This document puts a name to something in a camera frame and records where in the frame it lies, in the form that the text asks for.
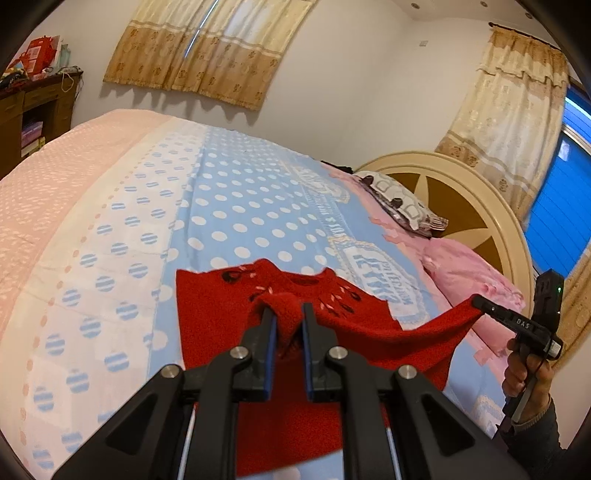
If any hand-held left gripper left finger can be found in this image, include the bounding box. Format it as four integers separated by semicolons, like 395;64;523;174
51;302;278;480

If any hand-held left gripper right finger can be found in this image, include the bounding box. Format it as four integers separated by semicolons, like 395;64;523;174
301;302;532;480

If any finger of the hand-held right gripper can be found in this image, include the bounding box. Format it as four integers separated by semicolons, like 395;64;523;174
470;295;514;328

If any red embroidered knit sweater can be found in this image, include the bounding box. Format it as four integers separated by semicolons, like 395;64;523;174
175;258;484;478

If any person's right forearm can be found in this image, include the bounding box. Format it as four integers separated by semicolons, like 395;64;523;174
496;398;575;480

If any person's right hand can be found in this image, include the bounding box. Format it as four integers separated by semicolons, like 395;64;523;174
502;340;556;422

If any beige floral tall curtain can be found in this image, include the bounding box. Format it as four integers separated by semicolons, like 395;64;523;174
553;256;591;372
434;25;572;223

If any pink pillow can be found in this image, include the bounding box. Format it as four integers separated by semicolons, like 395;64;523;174
421;237;527;366

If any cream round headboard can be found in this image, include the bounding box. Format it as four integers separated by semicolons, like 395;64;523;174
355;152;537;298

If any blue window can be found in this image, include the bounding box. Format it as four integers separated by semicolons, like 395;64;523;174
525;85;591;278

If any grey patterned pillow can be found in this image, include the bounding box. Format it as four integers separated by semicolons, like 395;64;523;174
353;171;450;239

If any polka dot bed sheet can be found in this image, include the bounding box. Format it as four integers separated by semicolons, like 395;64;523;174
0;108;527;480

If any thin dark curtain rod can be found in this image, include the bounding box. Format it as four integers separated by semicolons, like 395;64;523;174
489;21;573;52

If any beige patterned window curtain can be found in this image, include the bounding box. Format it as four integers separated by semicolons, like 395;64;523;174
102;0;318;112

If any pink storage box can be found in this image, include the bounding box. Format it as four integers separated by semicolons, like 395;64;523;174
20;121;45;149

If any dark wooden desk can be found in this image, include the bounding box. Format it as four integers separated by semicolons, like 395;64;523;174
0;69;85;180

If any red gift box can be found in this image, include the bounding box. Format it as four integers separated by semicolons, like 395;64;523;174
17;35;62;82

